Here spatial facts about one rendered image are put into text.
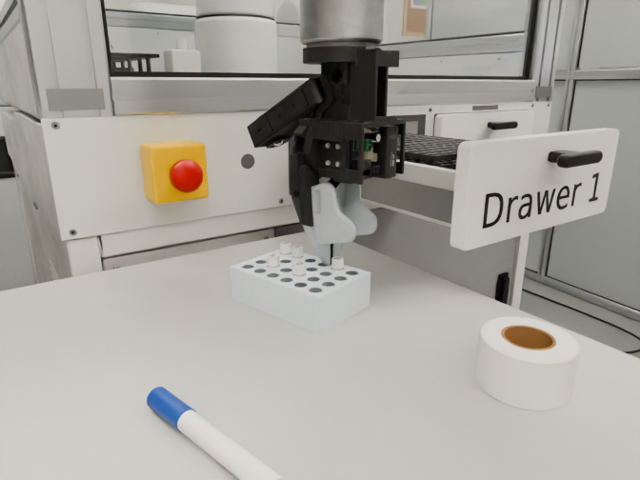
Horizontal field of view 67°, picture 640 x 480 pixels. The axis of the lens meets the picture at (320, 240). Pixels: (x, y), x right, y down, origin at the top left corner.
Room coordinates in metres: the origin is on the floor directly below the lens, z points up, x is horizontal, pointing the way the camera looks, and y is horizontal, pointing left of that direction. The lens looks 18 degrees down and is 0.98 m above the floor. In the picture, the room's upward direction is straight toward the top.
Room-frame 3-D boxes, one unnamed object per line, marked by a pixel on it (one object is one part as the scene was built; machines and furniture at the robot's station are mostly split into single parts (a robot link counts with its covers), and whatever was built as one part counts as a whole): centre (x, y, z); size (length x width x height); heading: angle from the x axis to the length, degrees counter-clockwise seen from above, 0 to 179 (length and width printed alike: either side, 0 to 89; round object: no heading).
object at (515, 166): (0.56, -0.26, 0.87); 0.29 x 0.02 x 0.11; 125
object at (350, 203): (0.49, -0.03, 0.85); 0.06 x 0.03 x 0.09; 49
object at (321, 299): (0.48, 0.02, 0.78); 0.12 x 0.08 x 0.04; 50
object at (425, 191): (0.73, -0.14, 0.86); 0.40 x 0.26 x 0.06; 35
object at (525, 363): (0.33, -0.16, 0.78); 0.07 x 0.07 x 0.04
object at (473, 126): (1.00, -0.34, 0.87); 0.29 x 0.02 x 0.11; 125
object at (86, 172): (1.24, 0.17, 0.87); 1.02 x 0.95 x 0.14; 125
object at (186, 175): (0.60, 0.17, 0.88); 0.04 x 0.03 x 0.04; 125
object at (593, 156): (0.54, -0.27, 0.91); 0.07 x 0.04 x 0.01; 125
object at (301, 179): (0.47, 0.01, 0.89); 0.05 x 0.02 x 0.09; 139
